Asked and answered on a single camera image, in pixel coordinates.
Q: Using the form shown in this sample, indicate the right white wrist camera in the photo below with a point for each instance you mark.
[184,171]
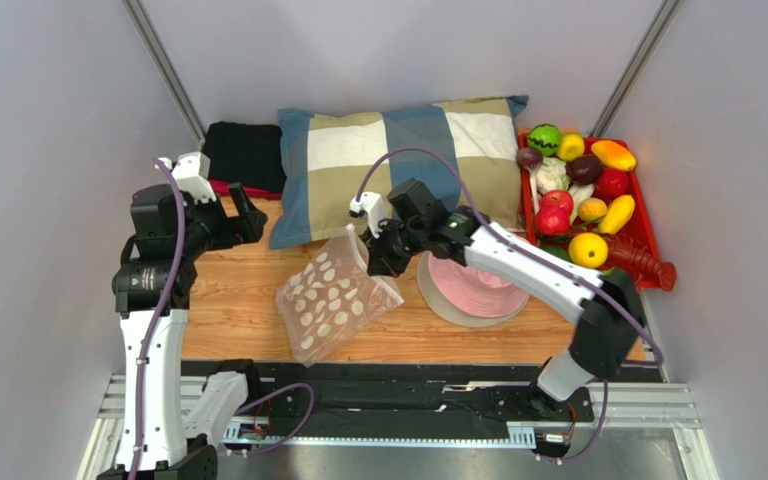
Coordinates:
[369,206]

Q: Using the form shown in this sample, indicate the green watermelon ball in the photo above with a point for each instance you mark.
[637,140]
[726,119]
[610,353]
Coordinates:
[546,138]

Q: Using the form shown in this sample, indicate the purple onion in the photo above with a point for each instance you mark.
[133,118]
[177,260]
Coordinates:
[529,159]

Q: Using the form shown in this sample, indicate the red apple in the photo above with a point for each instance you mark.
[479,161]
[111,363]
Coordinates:
[552,221]
[557,198]

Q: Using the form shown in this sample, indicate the green avocado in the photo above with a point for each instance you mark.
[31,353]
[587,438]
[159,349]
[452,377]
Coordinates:
[557,251]

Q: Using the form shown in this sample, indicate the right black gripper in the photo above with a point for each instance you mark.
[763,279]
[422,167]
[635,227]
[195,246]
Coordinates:
[388,246]

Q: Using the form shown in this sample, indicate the pink bucket hat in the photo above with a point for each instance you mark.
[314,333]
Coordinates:
[465,296]

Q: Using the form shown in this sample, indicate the pink folded cloth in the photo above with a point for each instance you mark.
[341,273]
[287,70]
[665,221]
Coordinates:
[221,189]

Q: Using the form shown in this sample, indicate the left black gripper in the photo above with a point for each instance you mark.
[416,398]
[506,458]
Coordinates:
[250,219]

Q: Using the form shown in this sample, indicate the dark purple fruit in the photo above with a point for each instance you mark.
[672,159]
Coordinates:
[585,170]

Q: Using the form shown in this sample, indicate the white radish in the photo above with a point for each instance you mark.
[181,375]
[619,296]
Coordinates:
[579,194]

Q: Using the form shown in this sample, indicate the checkered blue beige pillow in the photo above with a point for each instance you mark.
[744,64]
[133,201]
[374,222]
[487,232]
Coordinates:
[449,146]

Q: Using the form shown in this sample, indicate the orange small fruit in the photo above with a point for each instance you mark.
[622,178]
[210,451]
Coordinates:
[592,209]

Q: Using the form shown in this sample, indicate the left aluminium frame post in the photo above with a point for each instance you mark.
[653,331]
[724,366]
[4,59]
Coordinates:
[146,30]

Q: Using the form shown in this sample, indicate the yellow lemon top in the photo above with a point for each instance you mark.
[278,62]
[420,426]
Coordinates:
[571,147]

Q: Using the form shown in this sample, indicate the right aluminium frame post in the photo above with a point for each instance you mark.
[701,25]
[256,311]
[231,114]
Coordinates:
[657,28]

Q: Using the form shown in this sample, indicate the black folded cloth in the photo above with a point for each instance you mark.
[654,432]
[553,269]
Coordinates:
[247,154]

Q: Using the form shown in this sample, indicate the red toy lobster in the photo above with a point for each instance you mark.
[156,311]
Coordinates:
[646,269]

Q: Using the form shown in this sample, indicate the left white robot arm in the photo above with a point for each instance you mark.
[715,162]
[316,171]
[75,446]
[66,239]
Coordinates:
[159,439]

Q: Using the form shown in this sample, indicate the yellow banana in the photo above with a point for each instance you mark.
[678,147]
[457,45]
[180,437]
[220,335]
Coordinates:
[619,213]

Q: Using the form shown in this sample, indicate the aluminium frame post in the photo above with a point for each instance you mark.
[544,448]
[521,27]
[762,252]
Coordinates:
[657,28]
[146,30]

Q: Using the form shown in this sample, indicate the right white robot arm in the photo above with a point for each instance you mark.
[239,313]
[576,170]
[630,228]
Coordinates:
[603,308]

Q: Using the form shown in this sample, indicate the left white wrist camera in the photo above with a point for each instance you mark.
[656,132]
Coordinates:
[191,171]

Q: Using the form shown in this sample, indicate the red plastic tray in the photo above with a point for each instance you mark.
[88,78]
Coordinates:
[639,227]

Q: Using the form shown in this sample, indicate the red tomato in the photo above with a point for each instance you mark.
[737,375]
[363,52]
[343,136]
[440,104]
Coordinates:
[611,184]

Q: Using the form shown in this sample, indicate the yellow apple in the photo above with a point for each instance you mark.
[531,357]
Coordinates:
[588,250]

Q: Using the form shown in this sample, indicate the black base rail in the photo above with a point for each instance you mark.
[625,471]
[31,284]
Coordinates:
[402,401]

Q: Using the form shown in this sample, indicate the orange yellow mango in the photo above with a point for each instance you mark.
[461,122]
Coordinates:
[613,155]

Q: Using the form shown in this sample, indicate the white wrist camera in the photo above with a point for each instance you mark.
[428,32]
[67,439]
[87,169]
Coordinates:
[369,206]
[191,171]

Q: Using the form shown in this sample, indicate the clear dotted zip bag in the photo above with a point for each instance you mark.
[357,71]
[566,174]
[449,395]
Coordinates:
[333,298]

